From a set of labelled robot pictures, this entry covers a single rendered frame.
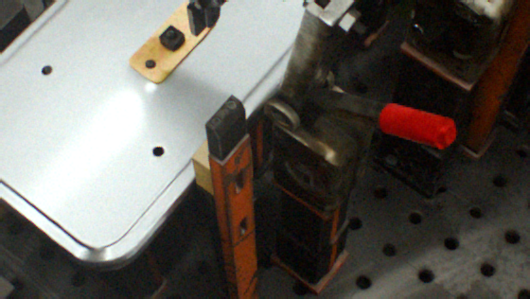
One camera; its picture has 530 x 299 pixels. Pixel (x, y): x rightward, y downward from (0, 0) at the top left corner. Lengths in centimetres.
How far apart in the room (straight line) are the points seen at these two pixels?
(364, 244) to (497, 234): 15
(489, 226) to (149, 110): 47
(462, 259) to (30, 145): 52
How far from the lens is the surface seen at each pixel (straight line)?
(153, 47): 85
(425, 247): 109
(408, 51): 90
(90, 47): 86
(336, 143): 74
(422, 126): 65
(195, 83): 83
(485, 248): 111
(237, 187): 69
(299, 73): 68
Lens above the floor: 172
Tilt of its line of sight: 65 degrees down
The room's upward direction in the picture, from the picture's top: 2 degrees counter-clockwise
